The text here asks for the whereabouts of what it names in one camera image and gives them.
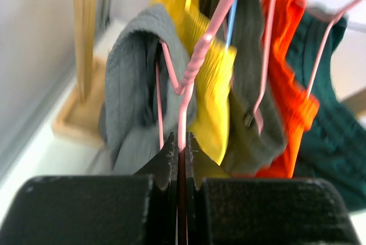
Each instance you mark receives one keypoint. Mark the olive green shorts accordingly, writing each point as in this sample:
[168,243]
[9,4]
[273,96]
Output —
[249,149]

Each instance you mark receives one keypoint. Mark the pink wire hanger orange shorts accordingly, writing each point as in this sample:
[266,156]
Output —
[332,19]

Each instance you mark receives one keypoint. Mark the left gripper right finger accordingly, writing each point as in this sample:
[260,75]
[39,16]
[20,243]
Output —
[222,209]

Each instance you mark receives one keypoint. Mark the wooden clothes rack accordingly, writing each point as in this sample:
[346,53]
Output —
[78,118]

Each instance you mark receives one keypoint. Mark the dark green shorts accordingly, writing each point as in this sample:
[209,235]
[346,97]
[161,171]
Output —
[334,147]

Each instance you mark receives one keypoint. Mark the pink wire hanger olive shorts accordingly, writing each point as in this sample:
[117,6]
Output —
[264,69]

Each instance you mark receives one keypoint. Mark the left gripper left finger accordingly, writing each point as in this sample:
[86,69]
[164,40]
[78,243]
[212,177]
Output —
[108,209]

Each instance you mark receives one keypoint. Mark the grey shorts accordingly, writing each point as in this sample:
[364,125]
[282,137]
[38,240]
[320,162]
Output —
[135,71]

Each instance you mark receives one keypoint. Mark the blue wire hanger green shorts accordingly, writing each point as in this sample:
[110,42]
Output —
[354,26]

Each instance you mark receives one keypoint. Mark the yellow shorts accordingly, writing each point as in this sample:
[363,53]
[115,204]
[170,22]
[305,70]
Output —
[211,125]

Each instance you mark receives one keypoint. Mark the light blue wire hanger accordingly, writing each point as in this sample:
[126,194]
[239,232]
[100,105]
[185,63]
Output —
[229,24]

